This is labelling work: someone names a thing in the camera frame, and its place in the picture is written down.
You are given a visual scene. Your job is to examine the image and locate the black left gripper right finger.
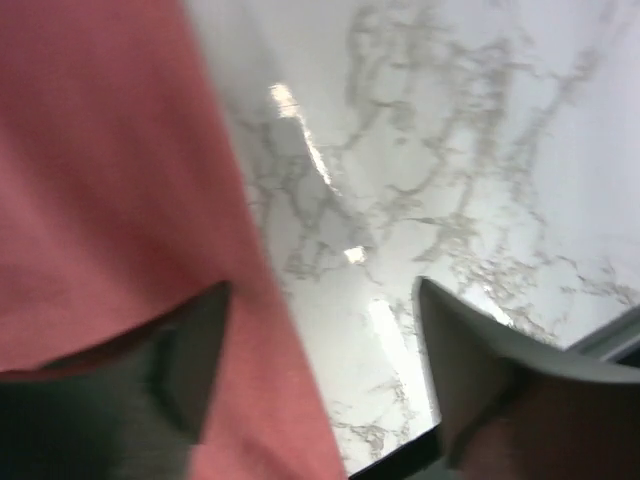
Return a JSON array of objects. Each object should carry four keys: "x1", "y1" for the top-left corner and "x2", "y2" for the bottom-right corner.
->
[{"x1": 415, "y1": 278, "x2": 639, "y2": 479}]

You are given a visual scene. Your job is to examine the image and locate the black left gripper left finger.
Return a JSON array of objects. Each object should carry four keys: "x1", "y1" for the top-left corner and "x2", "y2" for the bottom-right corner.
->
[{"x1": 1, "y1": 282, "x2": 230, "y2": 479}]

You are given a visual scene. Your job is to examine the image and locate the salmon pink t-shirt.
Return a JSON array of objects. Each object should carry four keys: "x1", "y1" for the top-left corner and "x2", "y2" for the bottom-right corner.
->
[{"x1": 1, "y1": 1, "x2": 346, "y2": 479}]

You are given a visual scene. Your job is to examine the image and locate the aluminium front rail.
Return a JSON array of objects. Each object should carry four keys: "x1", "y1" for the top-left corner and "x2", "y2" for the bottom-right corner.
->
[{"x1": 568, "y1": 306, "x2": 640, "y2": 368}]

